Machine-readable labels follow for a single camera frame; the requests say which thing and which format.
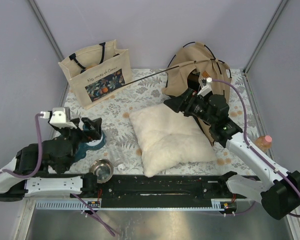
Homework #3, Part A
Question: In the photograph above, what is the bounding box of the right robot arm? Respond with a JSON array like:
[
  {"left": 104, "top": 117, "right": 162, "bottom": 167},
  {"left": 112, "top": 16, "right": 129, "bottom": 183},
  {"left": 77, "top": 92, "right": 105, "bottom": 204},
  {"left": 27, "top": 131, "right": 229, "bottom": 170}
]
[{"left": 164, "top": 88, "right": 300, "bottom": 220}]

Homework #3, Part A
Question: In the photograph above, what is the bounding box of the clear plastic water bottle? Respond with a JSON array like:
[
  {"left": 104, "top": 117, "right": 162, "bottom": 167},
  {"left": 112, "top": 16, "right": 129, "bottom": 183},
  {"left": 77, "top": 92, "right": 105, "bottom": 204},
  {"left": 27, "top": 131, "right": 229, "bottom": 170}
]
[{"left": 111, "top": 149, "right": 126, "bottom": 171}]

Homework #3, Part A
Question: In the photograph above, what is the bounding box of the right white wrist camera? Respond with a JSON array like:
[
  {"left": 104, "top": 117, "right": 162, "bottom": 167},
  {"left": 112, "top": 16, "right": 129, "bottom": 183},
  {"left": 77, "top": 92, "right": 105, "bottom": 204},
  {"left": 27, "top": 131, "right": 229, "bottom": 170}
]
[{"left": 197, "top": 77, "right": 213, "bottom": 97}]

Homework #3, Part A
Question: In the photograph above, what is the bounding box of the pink capped juice bottle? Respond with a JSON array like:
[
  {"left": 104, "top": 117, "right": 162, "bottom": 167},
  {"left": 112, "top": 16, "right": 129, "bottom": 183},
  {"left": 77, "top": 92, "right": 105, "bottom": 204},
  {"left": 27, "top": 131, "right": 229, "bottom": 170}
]
[{"left": 254, "top": 135, "right": 273, "bottom": 153}]

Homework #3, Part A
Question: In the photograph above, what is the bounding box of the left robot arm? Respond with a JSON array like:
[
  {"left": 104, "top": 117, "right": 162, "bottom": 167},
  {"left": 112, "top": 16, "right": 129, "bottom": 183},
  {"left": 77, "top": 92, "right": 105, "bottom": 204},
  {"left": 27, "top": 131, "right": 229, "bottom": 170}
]
[{"left": 0, "top": 116, "right": 106, "bottom": 202}]

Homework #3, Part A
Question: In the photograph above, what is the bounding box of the beige floral tote bag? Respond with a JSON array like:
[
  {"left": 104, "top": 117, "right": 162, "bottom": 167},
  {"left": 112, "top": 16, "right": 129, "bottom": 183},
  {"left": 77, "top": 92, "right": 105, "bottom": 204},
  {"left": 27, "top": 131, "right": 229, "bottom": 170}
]
[{"left": 58, "top": 40, "right": 133, "bottom": 110}]

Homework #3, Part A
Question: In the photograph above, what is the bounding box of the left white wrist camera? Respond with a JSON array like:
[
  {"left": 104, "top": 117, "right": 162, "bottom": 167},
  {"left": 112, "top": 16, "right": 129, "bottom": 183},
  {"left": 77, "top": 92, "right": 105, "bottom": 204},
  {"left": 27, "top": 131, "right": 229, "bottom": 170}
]
[{"left": 40, "top": 107, "right": 71, "bottom": 128}]

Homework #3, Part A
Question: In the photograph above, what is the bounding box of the stainless steel bowl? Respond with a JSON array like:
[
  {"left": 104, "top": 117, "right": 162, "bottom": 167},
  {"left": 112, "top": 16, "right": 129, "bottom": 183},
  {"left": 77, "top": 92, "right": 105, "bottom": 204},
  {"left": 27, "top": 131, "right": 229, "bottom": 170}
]
[{"left": 89, "top": 159, "right": 114, "bottom": 184}]

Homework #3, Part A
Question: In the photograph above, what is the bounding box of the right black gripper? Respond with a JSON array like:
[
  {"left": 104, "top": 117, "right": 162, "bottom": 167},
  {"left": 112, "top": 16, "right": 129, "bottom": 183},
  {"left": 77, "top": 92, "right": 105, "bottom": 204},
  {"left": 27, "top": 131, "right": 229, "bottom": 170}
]
[{"left": 163, "top": 87, "right": 216, "bottom": 126}]

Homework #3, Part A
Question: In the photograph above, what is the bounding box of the black tent pole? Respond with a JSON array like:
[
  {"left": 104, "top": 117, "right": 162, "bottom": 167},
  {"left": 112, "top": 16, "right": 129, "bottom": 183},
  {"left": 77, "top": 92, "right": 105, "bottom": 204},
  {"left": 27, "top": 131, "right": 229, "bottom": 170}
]
[{"left": 124, "top": 41, "right": 228, "bottom": 87}]

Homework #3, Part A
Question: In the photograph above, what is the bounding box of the beige fabric pet tent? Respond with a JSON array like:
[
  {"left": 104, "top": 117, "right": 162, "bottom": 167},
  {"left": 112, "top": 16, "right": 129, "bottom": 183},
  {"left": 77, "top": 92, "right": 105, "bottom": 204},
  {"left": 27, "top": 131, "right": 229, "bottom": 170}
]
[{"left": 162, "top": 42, "right": 242, "bottom": 147}]

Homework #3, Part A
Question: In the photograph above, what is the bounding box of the cream fluffy pillow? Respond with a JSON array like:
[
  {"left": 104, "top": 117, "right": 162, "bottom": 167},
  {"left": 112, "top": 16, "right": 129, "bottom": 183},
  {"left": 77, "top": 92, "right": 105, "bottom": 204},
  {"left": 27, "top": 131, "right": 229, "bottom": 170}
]
[{"left": 129, "top": 103, "right": 217, "bottom": 178}]

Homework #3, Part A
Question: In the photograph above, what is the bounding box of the floral patterned table mat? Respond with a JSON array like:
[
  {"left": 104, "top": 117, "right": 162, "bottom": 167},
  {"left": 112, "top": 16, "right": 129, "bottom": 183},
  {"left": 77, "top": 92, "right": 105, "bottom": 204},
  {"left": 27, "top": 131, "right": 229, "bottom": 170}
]
[{"left": 63, "top": 69, "right": 260, "bottom": 176}]

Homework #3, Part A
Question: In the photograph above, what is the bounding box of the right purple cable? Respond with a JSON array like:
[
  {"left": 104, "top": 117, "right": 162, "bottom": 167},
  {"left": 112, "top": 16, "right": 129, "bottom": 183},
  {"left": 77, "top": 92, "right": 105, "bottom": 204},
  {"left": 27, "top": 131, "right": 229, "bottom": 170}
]
[{"left": 211, "top": 79, "right": 300, "bottom": 218}]

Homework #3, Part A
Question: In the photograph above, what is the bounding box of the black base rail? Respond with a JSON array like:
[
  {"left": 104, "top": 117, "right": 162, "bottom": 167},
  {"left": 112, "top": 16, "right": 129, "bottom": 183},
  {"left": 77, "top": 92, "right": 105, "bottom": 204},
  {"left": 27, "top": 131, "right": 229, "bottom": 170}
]
[{"left": 69, "top": 174, "right": 241, "bottom": 210}]

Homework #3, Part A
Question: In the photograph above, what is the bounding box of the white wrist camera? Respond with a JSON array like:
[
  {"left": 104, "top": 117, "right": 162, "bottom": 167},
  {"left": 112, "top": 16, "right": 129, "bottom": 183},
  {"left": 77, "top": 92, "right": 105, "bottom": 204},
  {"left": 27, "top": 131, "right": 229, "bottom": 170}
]
[
  {"left": 40, "top": 107, "right": 71, "bottom": 128},
  {"left": 197, "top": 77, "right": 213, "bottom": 97}
]

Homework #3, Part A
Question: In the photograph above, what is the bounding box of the teal pet bowl stand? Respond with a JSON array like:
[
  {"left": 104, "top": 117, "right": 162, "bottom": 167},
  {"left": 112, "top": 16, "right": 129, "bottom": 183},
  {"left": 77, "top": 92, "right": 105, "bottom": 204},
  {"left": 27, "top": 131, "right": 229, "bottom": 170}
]
[{"left": 74, "top": 130, "right": 106, "bottom": 163}]

